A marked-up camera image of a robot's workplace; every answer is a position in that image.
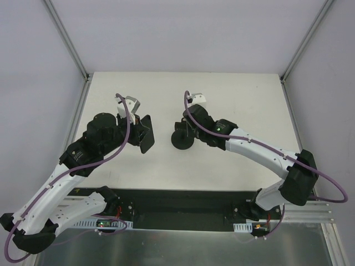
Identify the black phone stand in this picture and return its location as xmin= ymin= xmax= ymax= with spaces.
xmin=171 ymin=118 xmax=194 ymax=150

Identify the black smartphone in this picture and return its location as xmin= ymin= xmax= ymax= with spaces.
xmin=140 ymin=115 xmax=155 ymax=154

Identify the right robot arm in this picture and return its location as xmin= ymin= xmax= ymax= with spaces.
xmin=183 ymin=104 xmax=318 ymax=219

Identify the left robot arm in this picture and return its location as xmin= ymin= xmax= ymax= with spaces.
xmin=1 ymin=113 xmax=155 ymax=254

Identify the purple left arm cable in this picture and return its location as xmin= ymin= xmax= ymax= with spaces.
xmin=4 ymin=93 xmax=133 ymax=263

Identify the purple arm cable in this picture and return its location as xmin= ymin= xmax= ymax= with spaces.
xmin=183 ymin=90 xmax=349 ymax=204
xmin=4 ymin=93 xmax=133 ymax=263

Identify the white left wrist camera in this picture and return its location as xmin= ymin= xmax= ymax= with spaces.
xmin=115 ymin=94 xmax=140 ymax=125

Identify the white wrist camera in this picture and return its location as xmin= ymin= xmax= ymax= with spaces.
xmin=187 ymin=93 xmax=206 ymax=107
xmin=115 ymin=94 xmax=140 ymax=125

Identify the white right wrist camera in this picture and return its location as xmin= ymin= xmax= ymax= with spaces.
xmin=187 ymin=93 xmax=206 ymax=107

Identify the aluminium left corner post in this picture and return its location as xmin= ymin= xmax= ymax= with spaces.
xmin=43 ymin=0 xmax=94 ymax=83

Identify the aluminium corner post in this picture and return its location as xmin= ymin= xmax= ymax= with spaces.
xmin=279 ymin=0 xmax=336 ymax=83
xmin=43 ymin=0 xmax=94 ymax=83

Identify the white left cable duct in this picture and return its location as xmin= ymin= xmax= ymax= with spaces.
xmin=70 ymin=218 xmax=133 ymax=230

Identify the white cable duct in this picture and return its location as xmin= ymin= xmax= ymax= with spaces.
xmin=233 ymin=222 xmax=253 ymax=233
xmin=70 ymin=218 xmax=133 ymax=230

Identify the white right cable duct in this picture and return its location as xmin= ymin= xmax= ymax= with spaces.
xmin=233 ymin=222 xmax=253 ymax=233

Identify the aluminium front frame rail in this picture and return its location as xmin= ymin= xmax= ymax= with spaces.
xmin=283 ymin=201 xmax=335 ymax=223

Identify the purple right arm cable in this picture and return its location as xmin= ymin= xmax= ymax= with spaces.
xmin=183 ymin=90 xmax=349 ymax=204

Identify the aluminium right corner post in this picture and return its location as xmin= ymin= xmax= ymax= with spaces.
xmin=279 ymin=0 xmax=336 ymax=83

